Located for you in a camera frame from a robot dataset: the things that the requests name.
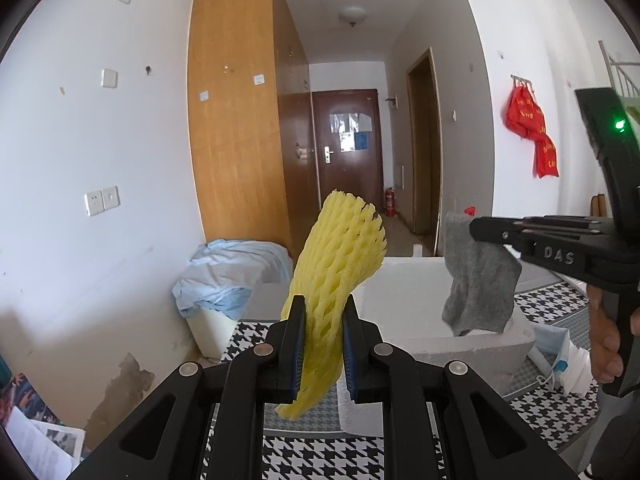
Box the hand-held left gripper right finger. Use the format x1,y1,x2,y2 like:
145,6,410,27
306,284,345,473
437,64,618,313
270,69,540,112
341,305,583,480

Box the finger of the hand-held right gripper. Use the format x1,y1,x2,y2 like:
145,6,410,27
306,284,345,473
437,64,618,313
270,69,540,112
470,215,608,256

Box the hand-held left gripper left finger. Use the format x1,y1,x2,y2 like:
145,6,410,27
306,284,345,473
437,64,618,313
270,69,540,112
65,295,307,480

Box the grey cloth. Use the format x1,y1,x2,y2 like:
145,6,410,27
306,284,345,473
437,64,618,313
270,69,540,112
441,211,522,337

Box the white foam box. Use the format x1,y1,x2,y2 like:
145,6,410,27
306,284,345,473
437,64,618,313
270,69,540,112
336,256,536,433

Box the yellow foam fruit net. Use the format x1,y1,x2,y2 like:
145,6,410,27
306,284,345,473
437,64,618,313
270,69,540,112
275,189,388,421

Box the blue face mask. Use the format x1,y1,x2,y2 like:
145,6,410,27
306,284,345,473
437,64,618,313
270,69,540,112
531,325,600,396

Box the person's right hand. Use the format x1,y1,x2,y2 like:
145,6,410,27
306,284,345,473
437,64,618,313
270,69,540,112
587,285,624,386

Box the red printed bag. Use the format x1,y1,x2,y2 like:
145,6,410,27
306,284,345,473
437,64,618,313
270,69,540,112
532,132,560,179
505,82,546,138

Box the white bin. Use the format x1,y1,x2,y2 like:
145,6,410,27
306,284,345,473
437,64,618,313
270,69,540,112
186,280,292,361

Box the black white houndstooth tablecloth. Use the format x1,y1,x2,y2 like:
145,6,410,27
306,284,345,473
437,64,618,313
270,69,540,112
210,280,606,480

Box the light blue cloth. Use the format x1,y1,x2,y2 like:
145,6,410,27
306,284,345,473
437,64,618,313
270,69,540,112
172,239,294,318

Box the dark brown door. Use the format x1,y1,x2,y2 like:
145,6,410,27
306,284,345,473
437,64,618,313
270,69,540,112
311,89,385,213

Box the paper notices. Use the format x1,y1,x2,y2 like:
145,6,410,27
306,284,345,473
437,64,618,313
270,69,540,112
330,112,373,152

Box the person's grey clothing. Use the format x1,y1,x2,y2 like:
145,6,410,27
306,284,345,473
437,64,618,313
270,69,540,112
585,385,640,480

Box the wooden wardrobe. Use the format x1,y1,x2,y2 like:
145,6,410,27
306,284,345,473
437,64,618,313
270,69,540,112
187,0,321,256

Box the printed paper sheets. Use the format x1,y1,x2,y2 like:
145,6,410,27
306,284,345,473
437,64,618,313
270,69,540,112
5,405,86,480

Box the wooden door frame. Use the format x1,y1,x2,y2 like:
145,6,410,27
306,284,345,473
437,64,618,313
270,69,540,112
405,47,443,256

